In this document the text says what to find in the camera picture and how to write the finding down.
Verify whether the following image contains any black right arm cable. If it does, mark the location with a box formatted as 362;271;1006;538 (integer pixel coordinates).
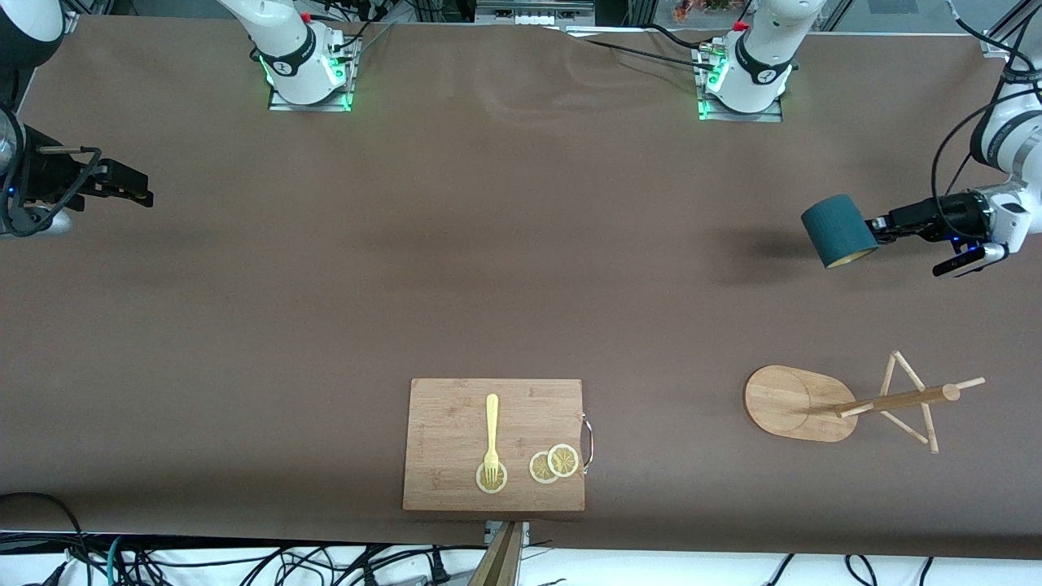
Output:
0;145;104;238

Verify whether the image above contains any yellow plastic fork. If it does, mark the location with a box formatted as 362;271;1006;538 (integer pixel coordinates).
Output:
483;394;501;485

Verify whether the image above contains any teal cup yellow inside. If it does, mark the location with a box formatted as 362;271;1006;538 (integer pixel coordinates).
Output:
801;194;881;270

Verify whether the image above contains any grey power strip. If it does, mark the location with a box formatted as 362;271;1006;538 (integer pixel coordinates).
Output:
476;0;595;27

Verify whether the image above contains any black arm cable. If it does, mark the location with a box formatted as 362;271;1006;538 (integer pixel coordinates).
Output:
0;145;104;238
930;0;1042;241

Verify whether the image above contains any brown table cover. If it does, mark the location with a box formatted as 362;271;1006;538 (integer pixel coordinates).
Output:
0;15;1042;561

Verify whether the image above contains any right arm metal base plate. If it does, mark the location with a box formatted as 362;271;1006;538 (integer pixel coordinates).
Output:
269;33;357;112

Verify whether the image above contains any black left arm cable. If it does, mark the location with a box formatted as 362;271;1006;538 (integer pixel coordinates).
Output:
930;0;1042;241

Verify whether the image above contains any bamboo cutting board metal handle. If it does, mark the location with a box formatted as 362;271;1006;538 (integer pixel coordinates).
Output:
402;378;593;513

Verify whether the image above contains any wooden cup rack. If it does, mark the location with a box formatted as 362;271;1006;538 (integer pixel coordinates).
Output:
743;350;987;455

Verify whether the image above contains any wooden stand post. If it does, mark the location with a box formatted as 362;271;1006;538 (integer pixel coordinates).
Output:
468;521;523;586

